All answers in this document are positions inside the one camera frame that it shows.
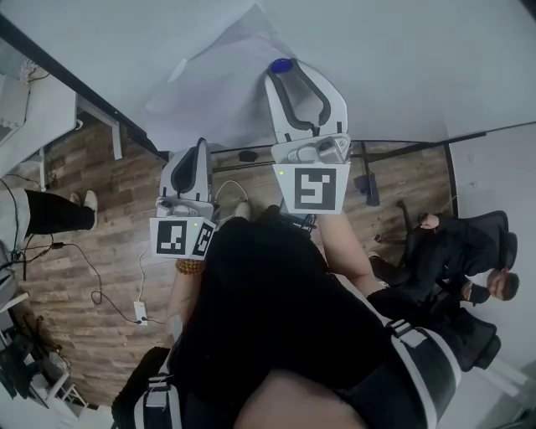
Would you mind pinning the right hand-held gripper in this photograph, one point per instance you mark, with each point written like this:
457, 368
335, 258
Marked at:
314, 188

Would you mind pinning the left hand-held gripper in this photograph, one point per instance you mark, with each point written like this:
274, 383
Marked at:
171, 241

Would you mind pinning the round blue magnet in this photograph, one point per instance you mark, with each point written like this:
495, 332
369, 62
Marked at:
280, 66

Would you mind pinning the white paper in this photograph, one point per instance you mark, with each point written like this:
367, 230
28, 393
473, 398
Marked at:
218, 96

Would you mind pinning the person's left forearm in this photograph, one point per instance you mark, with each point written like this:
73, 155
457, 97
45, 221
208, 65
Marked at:
184, 293

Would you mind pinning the person's right forearm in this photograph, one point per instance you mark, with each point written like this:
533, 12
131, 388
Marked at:
347, 255

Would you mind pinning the small black floor object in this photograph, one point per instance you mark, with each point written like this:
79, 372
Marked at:
247, 156

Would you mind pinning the white power strip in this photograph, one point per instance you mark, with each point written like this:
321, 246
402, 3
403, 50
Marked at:
141, 313

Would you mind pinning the black power adapter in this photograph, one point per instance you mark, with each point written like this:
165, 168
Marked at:
58, 245

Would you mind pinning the person's black dress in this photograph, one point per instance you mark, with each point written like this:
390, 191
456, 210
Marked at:
268, 301

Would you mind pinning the white desk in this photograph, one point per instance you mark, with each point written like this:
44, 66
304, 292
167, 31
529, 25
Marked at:
50, 113

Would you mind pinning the white fluffy ornament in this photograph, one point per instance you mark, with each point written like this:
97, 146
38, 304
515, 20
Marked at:
27, 68

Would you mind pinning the person's black fuzzy jacket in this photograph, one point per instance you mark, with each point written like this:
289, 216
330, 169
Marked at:
138, 377

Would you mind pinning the black mesh office chair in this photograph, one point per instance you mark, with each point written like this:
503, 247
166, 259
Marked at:
498, 226
477, 339

